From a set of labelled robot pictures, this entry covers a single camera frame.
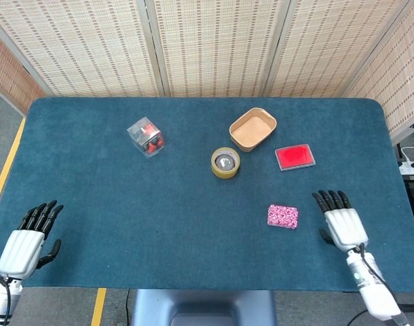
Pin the small silver metal object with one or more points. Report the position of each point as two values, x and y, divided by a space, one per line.
224 162

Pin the woven bamboo screen panel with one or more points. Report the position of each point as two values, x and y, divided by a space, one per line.
85 47
217 47
397 81
10 78
329 51

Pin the red ink pad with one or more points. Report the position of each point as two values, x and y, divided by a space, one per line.
295 157

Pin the clear box with red parts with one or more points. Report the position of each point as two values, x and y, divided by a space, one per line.
146 137

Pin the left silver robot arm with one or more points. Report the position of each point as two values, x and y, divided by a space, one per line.
0 304

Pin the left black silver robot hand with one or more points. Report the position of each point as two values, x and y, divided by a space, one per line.
20 248

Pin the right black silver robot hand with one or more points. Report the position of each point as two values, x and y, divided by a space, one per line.
344 225

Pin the blue felt table cover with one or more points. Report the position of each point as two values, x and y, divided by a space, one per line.
159 220

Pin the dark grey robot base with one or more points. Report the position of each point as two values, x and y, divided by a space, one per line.
203 307

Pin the brown paper tray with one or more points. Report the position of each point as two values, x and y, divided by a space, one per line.
252 130

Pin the white power strip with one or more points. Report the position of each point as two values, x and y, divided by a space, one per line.
412 167

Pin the yellow packing tape roll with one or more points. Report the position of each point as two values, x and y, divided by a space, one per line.
216 171

